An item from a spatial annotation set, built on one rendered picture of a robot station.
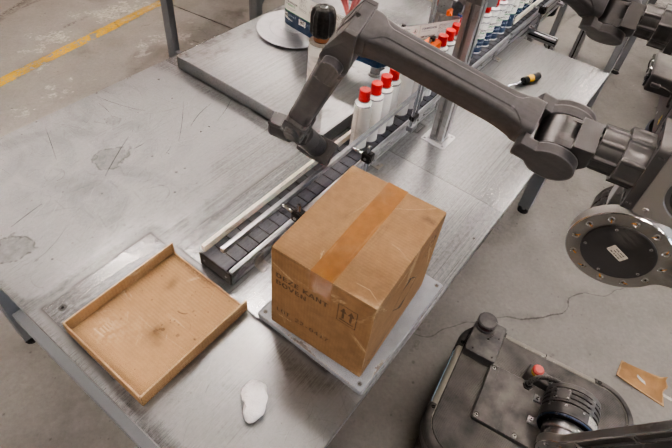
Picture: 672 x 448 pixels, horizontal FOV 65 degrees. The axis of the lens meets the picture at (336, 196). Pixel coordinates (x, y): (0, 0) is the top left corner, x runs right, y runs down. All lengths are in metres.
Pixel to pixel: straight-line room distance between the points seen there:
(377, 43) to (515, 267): 1.92
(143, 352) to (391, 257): 0.58
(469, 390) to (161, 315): 1.09
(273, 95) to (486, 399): 1.24
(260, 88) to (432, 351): 1.24
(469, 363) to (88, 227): 1.31
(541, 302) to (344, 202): 1.59
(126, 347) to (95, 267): 0.25
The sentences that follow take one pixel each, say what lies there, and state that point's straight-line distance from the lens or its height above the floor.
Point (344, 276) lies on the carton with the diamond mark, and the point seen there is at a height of 1.12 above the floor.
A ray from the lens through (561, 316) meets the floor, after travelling 2.56.
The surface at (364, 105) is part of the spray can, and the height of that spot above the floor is 1.04.
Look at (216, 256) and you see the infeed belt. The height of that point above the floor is 0.88.
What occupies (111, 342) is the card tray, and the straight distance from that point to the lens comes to 1.29.
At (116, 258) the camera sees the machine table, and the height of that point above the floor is 0.83.
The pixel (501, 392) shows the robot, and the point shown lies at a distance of 1.95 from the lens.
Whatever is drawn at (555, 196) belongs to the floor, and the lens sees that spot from 3.07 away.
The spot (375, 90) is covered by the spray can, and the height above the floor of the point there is 1.07.
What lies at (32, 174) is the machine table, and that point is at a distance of 1.72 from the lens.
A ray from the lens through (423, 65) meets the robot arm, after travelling 0.84.
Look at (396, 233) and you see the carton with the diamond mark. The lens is 1.07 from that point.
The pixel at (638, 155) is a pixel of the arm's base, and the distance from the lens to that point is 0.84.
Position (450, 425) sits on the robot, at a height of 0.24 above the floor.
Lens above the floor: 1.92
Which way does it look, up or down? 45 degrees down
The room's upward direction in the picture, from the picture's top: 7 degrees clockwise
